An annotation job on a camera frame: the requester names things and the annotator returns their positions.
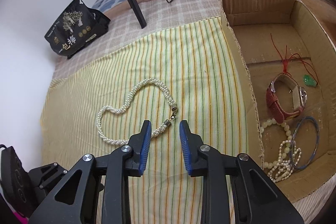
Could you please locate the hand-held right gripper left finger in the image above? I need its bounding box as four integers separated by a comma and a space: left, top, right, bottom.
28, 120, 153, 224

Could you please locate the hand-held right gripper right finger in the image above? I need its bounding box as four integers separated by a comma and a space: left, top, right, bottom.
179, 120, 313, 224

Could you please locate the twisted pearl rope necklace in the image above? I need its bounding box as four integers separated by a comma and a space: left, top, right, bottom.
96, 79, 180, 146

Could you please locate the small pearl strand necklace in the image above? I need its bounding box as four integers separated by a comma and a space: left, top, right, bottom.
267, 139, 302, 183

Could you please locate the red strap wristwatch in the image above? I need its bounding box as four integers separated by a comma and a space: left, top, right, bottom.
266, 73, 308, 121

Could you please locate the pale jade bead bracelet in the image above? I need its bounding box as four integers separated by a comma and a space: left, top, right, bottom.
260, 118, 299, 170

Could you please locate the thin dark blue bangle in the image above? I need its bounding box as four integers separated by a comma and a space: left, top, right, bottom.
289, 116, 320, 170

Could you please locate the cardboard box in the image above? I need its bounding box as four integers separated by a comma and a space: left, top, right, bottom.
217, 0, 336, 204

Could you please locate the red cord jade pendant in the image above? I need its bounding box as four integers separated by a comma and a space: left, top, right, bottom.
270, 33, 319, 88

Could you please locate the yellow striped towel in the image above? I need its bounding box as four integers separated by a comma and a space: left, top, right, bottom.
39, 15, 264, 224

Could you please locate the black printed snack bag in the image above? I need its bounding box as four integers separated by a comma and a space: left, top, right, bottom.
44, 0, 111, 60

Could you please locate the beige plaid sheet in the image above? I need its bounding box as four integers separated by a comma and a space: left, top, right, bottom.
54, 0, 292, 75

